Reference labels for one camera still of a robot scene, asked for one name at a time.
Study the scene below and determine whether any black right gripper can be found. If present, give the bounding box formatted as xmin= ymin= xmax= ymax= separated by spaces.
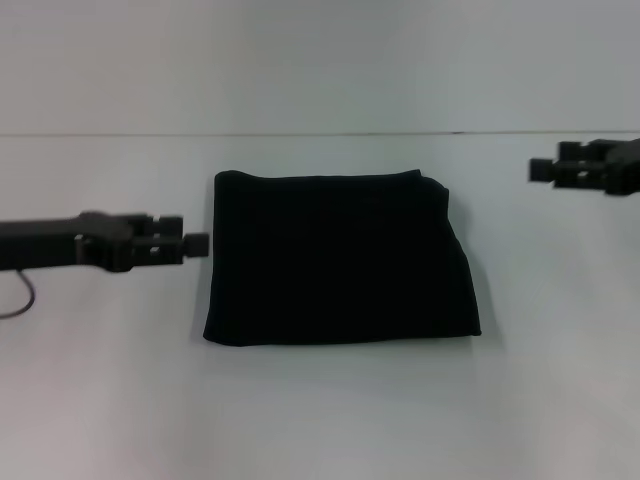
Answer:
xmin=528 ymin=136 xmax=640 ymax=198

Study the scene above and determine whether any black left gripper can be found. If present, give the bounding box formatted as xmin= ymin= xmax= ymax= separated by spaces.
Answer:
xmin=0 ymin=210 xmax=210 ymax=275

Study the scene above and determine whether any black t-shirt with FREE print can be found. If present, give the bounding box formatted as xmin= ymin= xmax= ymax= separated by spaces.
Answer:
xmin=202 ymin=169 xmax=484 ymax=349

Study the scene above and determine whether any dark red cable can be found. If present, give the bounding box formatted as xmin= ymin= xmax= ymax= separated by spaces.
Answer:
xmin=0 ymin=268 xmax=38 ymax=322

